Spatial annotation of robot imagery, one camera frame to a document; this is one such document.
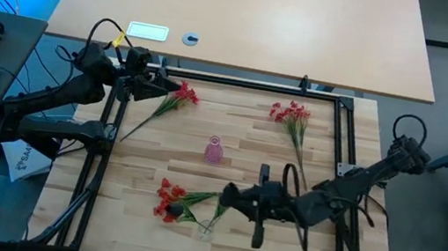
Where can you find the black frame clamp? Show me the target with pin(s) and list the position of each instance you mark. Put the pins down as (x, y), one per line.
(304, 83)

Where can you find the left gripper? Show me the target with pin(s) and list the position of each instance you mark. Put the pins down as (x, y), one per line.
(127, 86)

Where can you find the light wood desk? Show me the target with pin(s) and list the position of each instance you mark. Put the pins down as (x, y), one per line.
(267, 16)

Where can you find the pink glass vase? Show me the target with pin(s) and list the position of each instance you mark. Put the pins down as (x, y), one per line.
(213, 154)

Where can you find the white printed bag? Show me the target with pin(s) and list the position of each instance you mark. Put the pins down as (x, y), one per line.
(25, 162)

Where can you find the red flower bunch green stems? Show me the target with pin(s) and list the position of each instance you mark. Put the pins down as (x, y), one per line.
(292, 113)
(165, 192)

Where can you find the dark tulip green stem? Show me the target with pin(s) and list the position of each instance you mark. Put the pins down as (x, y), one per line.
(174, 210)
(220, 211)

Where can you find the red flower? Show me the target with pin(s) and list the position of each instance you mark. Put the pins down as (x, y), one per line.
(186, 93)

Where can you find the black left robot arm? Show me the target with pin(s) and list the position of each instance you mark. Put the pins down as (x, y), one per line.
(73, 89)

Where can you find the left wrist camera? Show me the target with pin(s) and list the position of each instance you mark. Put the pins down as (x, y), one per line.
(138, 59)

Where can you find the clear glass vase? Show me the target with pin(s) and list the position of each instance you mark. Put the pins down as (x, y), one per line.
(203, 234)

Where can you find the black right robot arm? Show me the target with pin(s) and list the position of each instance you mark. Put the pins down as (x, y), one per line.
(358, 181)

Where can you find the black aluminium frame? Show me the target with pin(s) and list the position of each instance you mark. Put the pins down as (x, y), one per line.
(256, 85)

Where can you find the white rectangular desk plate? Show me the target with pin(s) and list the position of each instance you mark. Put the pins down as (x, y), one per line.
(146, 31)

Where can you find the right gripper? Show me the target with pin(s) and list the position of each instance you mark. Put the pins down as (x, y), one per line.
(270, 201)

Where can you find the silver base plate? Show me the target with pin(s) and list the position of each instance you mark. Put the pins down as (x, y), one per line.
(344, 169)

